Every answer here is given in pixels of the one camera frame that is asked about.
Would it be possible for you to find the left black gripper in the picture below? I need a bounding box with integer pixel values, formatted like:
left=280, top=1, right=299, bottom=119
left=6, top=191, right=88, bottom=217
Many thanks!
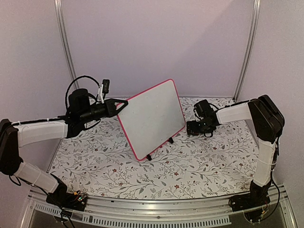
left=80, top=98, right=128, bottom=124

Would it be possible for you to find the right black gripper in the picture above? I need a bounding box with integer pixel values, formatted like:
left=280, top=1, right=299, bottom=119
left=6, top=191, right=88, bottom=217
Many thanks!
left=186, top=119, right=213, bottom=135

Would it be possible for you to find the pink framed whiteboard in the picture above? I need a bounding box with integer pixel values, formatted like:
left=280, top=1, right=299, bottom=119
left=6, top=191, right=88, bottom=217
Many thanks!
left=117, top=79, right=186, bottom=161

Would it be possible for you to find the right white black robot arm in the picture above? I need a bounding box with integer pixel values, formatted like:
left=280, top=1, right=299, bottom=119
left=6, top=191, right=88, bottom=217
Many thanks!
left=186, top=95, right=285, bottom=187

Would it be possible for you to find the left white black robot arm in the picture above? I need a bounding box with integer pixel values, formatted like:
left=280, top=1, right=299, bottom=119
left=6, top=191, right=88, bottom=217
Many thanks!
left=0, top=88, right=128, bottom=206

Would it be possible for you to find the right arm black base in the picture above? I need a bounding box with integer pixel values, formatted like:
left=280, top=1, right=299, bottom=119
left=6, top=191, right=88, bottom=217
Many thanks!
left=228, top=182, right=279, bottom=224

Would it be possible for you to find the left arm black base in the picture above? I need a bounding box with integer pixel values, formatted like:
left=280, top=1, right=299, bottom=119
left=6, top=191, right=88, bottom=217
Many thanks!
left=46, top=183, right=87, bottom=211

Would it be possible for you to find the left black whiteboard foot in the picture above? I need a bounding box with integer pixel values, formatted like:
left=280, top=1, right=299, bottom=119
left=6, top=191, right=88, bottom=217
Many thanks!
left=146, top=154, right=152, bottom=161

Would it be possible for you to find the floral patterned table mat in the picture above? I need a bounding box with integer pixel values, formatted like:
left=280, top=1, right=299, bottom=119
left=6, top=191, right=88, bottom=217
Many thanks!
left=46, top=96, right=270, bottom=200

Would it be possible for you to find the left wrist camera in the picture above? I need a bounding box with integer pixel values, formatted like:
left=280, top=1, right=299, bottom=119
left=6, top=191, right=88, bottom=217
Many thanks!
left=96, top=79, right=110, bottom=103

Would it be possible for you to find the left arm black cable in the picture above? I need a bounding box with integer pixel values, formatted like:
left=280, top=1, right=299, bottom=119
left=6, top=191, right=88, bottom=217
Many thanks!
left=64, top=75, right=103, bottom=114

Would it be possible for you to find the front aluminium rail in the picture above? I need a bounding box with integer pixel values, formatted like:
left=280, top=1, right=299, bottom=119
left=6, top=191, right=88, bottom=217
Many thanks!
left=21, top=185, right=299, bottom=228

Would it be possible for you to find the left aluminium corner post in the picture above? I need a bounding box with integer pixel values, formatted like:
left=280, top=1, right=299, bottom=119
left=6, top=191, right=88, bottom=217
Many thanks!
left=54, top=0, right=77, bottom=81

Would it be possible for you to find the aluminium corner post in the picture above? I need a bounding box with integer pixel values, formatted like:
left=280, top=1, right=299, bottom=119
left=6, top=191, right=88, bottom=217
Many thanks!
left=233, top=0, right=261, bottom=101
left=54, top=0, right=77, bottom=81

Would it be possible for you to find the right aluminium corner post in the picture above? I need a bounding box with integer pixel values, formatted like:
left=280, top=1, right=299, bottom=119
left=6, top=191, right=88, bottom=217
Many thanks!
left=233, top=0, right=261, bottom=101

